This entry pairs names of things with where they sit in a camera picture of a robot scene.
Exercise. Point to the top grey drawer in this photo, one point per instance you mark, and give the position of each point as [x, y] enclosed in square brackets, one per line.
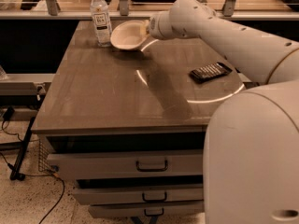
[127, 164]

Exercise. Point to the middle grey drawer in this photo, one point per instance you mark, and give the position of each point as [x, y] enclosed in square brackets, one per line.
[145, 194]

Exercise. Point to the bottom grey drawer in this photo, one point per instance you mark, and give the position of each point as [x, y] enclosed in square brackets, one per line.
[146, 209]

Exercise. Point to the black stand leg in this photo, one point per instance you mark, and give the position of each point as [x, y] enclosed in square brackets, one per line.
[15, 173]

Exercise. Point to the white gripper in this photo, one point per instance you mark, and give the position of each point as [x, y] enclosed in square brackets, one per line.
[156, 26]

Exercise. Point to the white paper bowl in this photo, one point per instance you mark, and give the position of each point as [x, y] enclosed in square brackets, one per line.
[130, 35]

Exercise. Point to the wire mesh basket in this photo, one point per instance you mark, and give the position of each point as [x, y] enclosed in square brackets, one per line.
[43, 164]

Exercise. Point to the grey drawer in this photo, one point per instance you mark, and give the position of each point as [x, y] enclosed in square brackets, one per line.
[145, 194]
[146, 209]
[127, 164]

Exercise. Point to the grey drawer cabinet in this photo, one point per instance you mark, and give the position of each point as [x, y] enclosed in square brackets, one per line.
[107, 100]

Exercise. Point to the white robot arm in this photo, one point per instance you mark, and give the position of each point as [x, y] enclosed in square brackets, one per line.
[251, 151]

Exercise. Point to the clear plastic water bottle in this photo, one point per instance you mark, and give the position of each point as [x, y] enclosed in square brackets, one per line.
[101, 22]

